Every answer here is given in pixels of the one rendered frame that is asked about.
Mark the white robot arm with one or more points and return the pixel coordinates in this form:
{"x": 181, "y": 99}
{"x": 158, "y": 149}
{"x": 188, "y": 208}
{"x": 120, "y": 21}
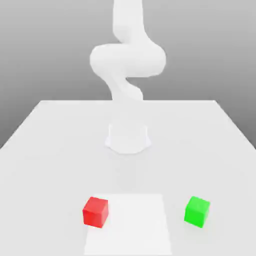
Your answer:
{"x": 128, "y": 60}

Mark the small red cube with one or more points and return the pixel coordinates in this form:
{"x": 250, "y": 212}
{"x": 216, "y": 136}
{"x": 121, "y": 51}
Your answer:
{"x": 95, "y": 213}

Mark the small green cube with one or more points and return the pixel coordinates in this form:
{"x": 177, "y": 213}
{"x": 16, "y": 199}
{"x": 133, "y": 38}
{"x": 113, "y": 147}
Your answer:
{"x": 196, "y": 212}

